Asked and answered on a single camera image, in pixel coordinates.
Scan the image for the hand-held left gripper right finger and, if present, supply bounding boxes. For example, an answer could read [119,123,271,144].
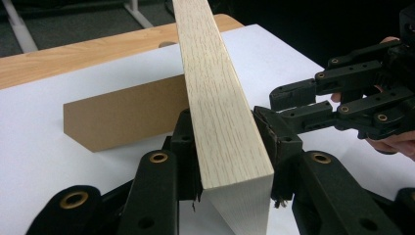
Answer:
[253,105,404,235]

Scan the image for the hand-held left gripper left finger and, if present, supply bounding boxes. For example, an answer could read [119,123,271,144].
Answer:
[117,108,204,235]

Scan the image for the wooden picture frame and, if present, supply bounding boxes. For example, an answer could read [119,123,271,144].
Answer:
[63,0,275,235]

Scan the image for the white table mat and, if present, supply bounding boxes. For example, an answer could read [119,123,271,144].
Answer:
[0,23,415,235]

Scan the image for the white metal desk frame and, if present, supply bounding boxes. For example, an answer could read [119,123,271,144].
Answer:
[0,0,155,54]

